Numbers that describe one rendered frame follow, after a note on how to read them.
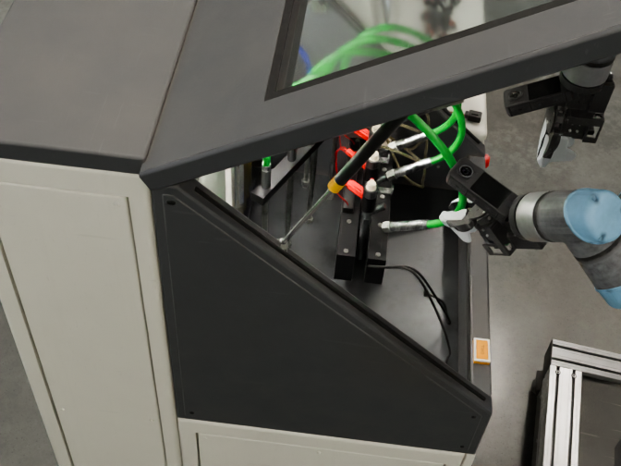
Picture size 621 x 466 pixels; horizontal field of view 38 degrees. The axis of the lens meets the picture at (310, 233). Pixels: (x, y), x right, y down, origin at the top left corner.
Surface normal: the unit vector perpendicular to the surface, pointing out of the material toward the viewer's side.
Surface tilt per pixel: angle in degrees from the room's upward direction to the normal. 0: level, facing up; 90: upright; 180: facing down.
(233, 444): 90
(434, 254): 0
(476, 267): 0
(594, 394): 0
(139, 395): 90
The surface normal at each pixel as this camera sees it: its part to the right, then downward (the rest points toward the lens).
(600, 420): 0.06, -0.64
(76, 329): -0.11, 0.76
